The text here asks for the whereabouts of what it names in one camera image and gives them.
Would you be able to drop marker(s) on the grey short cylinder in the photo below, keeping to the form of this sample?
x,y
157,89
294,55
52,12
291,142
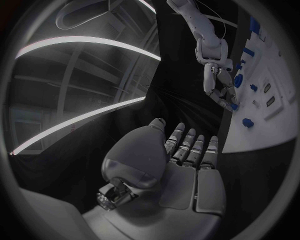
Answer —
x,y
255,103

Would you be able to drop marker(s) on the blue block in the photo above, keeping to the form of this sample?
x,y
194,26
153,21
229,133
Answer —
x,y
254,25

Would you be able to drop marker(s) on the white task board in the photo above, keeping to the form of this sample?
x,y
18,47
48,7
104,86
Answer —
x,y
269,116

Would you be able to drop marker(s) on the blue peg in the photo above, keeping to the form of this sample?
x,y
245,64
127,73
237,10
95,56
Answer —
x,y
253,87
234,106
239,65

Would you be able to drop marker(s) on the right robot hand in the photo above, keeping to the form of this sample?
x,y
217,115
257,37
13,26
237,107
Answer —
x,y
208,78

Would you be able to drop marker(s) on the blue long cylinder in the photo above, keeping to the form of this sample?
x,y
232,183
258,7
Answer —
x,y
248,52

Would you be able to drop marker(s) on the blue gear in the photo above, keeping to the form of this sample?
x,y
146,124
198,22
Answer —
x,y
238,80

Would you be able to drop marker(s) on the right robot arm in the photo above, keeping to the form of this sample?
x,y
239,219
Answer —
x,y
202,24

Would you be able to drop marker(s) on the blue plug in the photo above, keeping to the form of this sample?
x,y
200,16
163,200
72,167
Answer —
x,y
247,123

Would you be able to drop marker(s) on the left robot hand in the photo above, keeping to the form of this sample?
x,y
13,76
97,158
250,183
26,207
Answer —
x,y
178,187

